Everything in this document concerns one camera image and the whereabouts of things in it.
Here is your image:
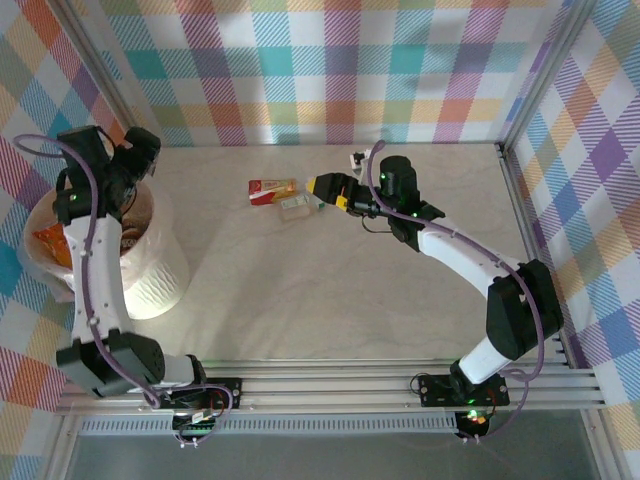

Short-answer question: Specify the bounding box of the red and yellow box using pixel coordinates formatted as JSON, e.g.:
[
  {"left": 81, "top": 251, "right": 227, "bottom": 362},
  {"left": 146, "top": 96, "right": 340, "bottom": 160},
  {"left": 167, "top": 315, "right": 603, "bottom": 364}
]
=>
[{"left": 248, "top": 177, "right": 311, "bottom": 208}]

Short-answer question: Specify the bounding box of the white ribbed bin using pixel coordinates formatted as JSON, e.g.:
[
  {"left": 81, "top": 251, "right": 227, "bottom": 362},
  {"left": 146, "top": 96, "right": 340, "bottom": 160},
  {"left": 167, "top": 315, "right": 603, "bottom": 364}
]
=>
[{"left": 22, "top": 184, "right": 190, "bottom": 321}]

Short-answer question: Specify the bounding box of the controller circuit board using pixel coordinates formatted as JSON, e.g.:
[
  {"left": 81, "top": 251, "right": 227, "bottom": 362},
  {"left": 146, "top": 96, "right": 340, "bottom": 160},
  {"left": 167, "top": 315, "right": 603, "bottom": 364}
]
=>
[
  {"left": 457, "top": 407, "right": 494, "bottom": 439},
  {"left": 172, "top": 408, "right": 224, "bottom": 444}
]

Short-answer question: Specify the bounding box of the aluminium frame post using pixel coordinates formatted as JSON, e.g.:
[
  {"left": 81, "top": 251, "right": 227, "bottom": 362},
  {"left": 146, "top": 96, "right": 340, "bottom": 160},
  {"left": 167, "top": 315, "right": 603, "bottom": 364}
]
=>
[
  {"left": 49, "top": 0, "right": 162, "bottom": 174},
  {"left": 493, "top": 0, "right": 601, "bottom": 156}
]

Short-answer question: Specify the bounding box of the aluminium side rail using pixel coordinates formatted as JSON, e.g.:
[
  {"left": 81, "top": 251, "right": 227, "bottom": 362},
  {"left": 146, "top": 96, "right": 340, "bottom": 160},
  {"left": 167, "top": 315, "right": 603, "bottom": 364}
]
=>
[{"left": 494, "top": 142, "right": 581, "bottom": 369}]

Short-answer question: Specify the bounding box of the aluminium base rail beam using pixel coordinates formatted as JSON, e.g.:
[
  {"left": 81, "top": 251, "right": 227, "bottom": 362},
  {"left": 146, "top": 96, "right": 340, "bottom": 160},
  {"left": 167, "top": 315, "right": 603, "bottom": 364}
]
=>
[{"left": 54, "top": 357, "right": 609, "bottom": 414}]

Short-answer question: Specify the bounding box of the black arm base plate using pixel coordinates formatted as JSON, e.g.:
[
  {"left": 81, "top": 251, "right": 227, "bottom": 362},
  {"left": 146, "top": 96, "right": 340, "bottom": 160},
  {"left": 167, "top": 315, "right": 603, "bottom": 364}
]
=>
[
  {"left": 152, "top": 377, "right": 245, "bottom": 412},
  {"left": 417, "top": 374, "right": 511, "bottom": 409}
]

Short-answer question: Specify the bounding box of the grey slotted cable duct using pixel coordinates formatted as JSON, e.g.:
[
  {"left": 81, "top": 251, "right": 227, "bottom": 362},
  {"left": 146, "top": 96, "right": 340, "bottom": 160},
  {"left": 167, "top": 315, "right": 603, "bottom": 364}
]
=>
[{"left": 79, "top": 413, "right": 461, "bottom": 436}]

